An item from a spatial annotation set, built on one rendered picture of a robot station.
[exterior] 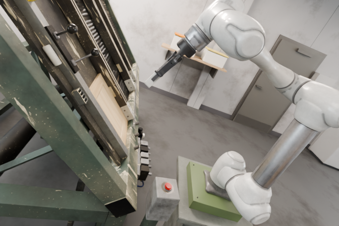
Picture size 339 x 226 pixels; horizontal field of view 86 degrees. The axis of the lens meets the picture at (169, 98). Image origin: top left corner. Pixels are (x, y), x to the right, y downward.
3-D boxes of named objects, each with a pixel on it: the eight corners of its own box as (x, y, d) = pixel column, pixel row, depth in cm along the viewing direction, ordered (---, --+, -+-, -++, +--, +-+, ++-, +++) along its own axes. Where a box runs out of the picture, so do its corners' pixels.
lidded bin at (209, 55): (218, 64, 390) (224, 53, 380) (222, 69, 356) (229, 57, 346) (200, 57, 385) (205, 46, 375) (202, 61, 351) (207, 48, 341)
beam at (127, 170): (115, 219, 87) (136, 211, 87) (103, 205, 81) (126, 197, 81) (132, 70, 280) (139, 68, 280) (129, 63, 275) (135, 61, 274)
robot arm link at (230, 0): (189, 17, 67) (201, 28, 56) (224, -17, 62) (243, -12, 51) (206, 38, 72) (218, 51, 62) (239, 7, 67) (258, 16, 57)
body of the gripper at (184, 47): (183, 35, 70) (166, 52, 73) (183, 37, 63) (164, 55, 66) (196, 50, 72) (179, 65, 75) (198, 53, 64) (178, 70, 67)
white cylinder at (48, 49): (40, 48, 68) (53, 67, 72) (47, 45, 68) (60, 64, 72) (43, 46, 71) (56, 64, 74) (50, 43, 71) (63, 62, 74)
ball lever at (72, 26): (53, 42, 72) (74, 34, 66) (46, 33, 70) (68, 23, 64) (60, 39, 75) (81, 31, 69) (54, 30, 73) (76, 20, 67)
